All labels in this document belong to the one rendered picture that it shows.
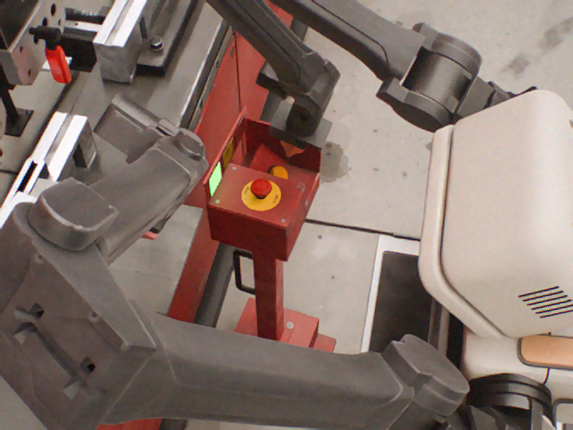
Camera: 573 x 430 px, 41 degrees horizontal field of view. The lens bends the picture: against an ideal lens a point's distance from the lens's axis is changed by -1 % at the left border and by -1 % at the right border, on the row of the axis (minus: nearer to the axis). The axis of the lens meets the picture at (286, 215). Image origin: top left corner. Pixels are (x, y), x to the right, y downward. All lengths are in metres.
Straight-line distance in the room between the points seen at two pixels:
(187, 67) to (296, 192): 0.33
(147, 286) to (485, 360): 0.49
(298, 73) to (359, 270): 1.16
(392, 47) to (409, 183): 1.54
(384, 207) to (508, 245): 1.72
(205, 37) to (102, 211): 1.11
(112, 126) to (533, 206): 0.46
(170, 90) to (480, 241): 0.90
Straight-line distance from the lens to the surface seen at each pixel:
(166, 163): 0.78
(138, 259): 1.11
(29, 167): 1.26
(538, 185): 0.72
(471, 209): 0.74
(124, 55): 1.47
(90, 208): 0.50
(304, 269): 2.26
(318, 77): 1.23
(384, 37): 0.95
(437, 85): 0.95
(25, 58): 1.09
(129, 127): 0.88
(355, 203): 2.40
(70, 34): 1.70
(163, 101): 1.47
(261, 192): 1.40
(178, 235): 1.13
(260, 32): 1.11
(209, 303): 2.16
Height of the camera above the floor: 1.93
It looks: 55 degrees down
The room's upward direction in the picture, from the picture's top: straight up
